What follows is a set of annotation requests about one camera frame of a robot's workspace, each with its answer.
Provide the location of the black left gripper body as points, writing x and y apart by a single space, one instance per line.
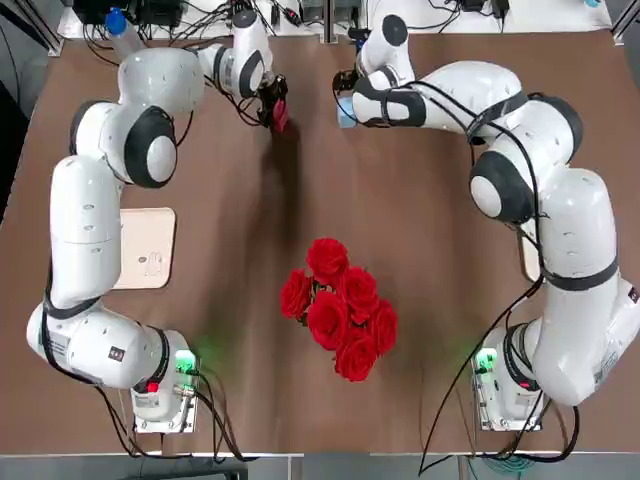
274 86

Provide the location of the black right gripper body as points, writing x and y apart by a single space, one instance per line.
345 81

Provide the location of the red foam block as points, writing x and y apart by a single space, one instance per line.
281 116

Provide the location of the blue foam block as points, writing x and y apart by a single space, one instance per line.
345 114

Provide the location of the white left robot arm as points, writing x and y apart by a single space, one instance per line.
85 225

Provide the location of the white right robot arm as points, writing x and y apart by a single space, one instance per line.
575 240

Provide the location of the black power adapter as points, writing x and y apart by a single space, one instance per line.
161 11

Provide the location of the clear bottle with blue cap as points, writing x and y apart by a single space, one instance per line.
122 34

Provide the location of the tray with rabbit print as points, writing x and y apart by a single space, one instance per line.
147 245

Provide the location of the red rose bouquet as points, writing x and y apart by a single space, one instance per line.
330 315

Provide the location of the tray with bear print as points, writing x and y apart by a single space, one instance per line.
530 260

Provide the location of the silver aluminium post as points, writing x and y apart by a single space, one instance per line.
328 20

